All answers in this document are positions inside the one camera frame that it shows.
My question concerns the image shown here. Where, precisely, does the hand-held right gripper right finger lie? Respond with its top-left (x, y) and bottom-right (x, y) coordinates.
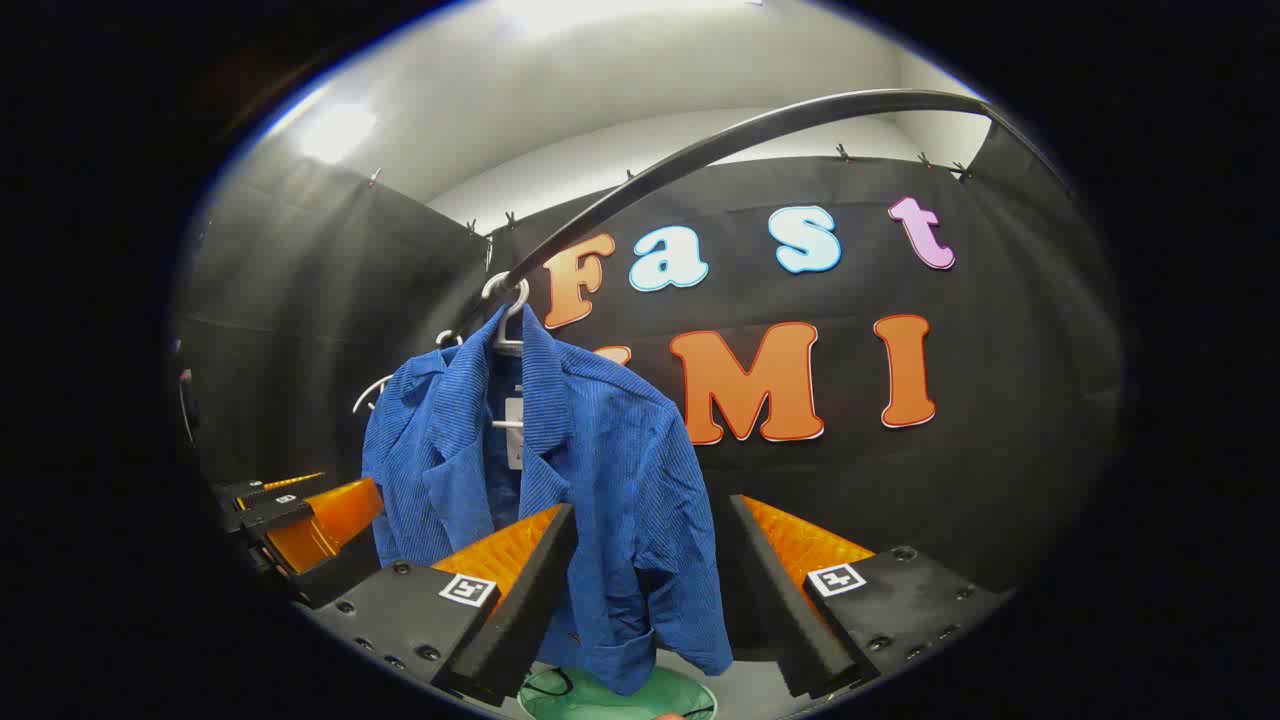
top-left (728, 493), bottom-right (1011, 699)

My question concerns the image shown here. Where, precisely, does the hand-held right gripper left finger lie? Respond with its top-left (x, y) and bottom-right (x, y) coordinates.
top-left (300, 503), bottom-right (581, 709)

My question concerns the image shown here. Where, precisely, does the green laundry hamper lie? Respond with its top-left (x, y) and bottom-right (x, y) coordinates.
top-left (517, 665), bottom-right (719, 720)

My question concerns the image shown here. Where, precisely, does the blue corduroy jacket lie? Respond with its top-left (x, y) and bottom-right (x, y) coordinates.
top-left (360, 303), bottom-right (734, 698)

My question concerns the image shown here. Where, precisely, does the white plastic hanger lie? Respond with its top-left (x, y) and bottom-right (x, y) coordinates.
top-left (350, 328), bottom-right (467, 415)
top-left (480, 270), bottom-right (533, 431)

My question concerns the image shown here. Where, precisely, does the ceiling light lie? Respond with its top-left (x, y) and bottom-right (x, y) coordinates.
top-left (295, 98), bottom-right (379, 166)

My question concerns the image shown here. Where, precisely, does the black clothes rack rail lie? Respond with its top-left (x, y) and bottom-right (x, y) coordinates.
top-left (440, 88), bottom-right (1001, 346)

